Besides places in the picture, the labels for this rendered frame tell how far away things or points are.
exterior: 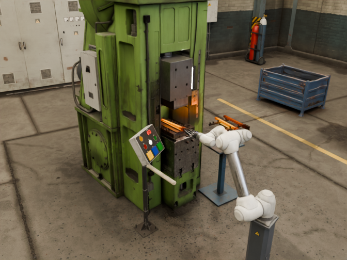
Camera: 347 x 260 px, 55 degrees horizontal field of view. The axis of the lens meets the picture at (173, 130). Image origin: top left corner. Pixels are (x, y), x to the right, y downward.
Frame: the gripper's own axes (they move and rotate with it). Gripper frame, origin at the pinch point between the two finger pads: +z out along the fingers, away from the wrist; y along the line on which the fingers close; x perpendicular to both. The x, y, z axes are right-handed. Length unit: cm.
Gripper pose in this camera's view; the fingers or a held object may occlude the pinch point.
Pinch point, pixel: (185, 129)
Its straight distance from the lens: 362.6
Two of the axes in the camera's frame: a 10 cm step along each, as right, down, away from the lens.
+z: -6.5, -3.3, 6.9
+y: 7.6, -2.7, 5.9
